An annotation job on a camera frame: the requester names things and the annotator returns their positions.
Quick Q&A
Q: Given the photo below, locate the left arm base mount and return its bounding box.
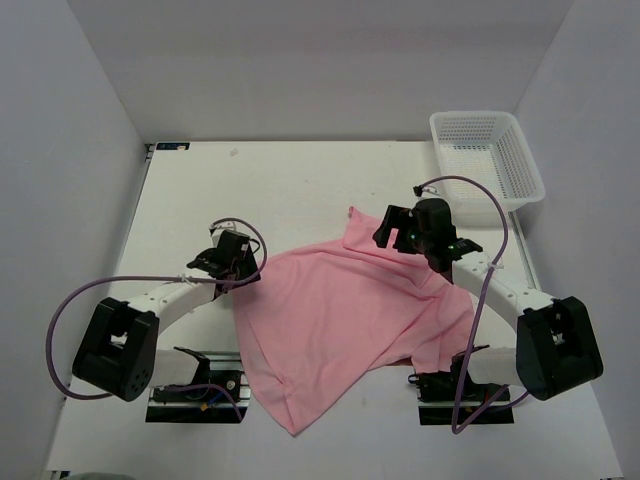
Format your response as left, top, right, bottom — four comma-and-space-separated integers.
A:
145, 351, 251, 424

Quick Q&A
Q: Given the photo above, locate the blue label sticker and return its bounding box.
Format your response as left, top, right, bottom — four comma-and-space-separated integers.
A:
155, 142, 190, 151

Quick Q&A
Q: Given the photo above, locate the white plastic basket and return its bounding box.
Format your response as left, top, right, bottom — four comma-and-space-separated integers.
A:
429, 111, 546, 212

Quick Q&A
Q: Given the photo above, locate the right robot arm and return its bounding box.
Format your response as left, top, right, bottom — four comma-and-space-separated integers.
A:
373, 199, 604, 400

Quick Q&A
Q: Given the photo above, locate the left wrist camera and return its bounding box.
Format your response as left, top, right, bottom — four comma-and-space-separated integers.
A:
209, 226, 250, 257

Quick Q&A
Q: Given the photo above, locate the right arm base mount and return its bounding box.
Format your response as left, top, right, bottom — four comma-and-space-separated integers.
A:
407, 352, 516, 427

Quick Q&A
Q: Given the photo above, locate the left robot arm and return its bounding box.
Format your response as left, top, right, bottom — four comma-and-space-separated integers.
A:
72, 239, 260, 402

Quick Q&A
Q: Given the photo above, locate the pink t shirt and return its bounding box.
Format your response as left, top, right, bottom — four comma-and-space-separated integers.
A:
232, 209, 474, 435

